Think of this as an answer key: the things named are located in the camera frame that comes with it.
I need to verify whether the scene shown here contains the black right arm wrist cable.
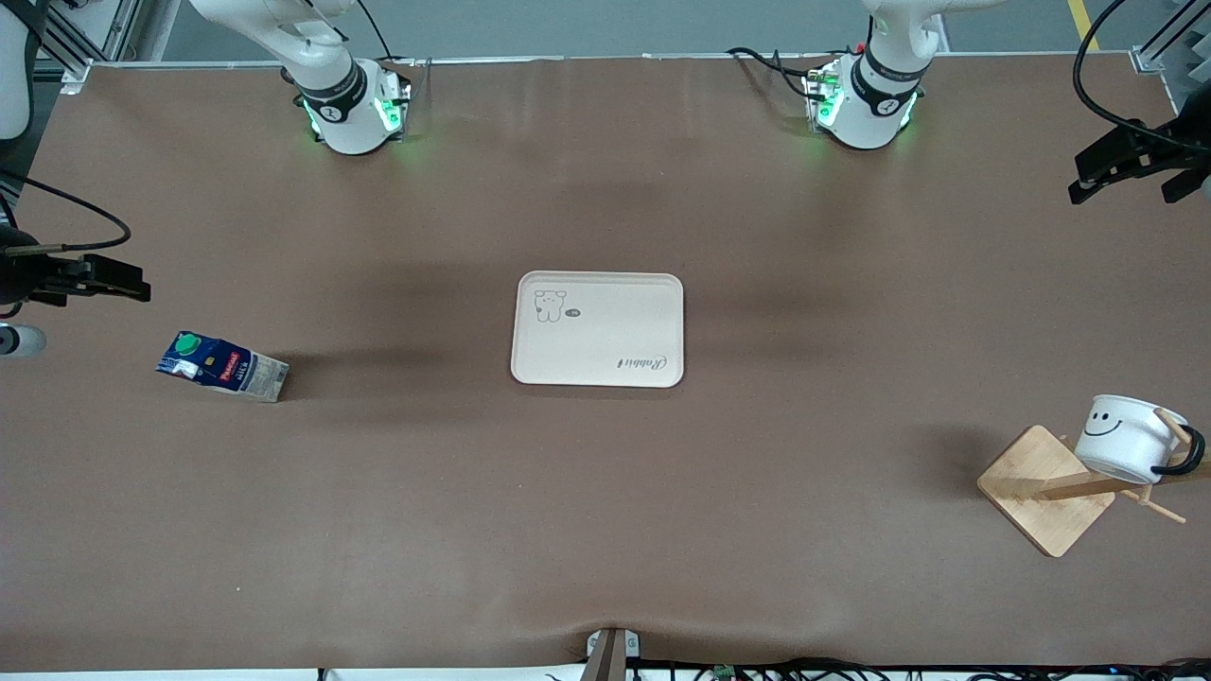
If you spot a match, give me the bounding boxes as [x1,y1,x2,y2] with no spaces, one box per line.
[0,170,132,256]

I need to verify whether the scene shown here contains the black arm base cable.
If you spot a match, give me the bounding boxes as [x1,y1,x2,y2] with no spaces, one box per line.
[355,0,394,60]
[727,45,819,100]

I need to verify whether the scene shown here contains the wooden cup rack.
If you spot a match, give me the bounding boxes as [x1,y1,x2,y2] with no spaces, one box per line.
[977,407,1211,558]

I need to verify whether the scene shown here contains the cream rectangular tray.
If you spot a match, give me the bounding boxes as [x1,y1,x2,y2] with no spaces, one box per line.
[511,272,685,388]

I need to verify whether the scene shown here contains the black left arm base cable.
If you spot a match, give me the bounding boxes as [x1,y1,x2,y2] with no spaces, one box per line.
[727,45,819,100]

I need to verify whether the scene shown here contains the black right arm base cable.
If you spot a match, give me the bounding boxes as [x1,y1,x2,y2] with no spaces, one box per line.
[355,0,394,60]

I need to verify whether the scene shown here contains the aluminium frame corner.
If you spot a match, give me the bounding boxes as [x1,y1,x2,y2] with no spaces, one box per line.
[1131,0,1211,75]
[28,0,143,96]

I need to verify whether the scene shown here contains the white mug with black handle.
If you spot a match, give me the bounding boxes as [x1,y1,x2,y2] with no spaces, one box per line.
[1074,394,1207,483]

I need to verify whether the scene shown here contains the blue milk carton green cap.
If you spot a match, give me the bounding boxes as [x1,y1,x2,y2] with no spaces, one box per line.
[156,331,290,403]

